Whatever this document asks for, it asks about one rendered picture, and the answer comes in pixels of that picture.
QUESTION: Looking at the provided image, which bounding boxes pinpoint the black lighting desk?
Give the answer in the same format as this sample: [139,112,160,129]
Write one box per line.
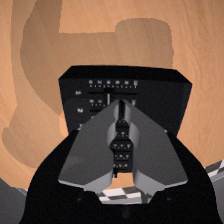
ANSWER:
[58,65,193,178]

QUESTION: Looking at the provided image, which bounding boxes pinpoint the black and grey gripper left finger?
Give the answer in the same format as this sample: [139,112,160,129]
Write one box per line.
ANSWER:
[19,99,121,224]

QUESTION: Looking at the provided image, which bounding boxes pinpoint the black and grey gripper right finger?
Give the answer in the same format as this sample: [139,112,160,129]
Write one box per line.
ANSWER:
[121,99,223,224]

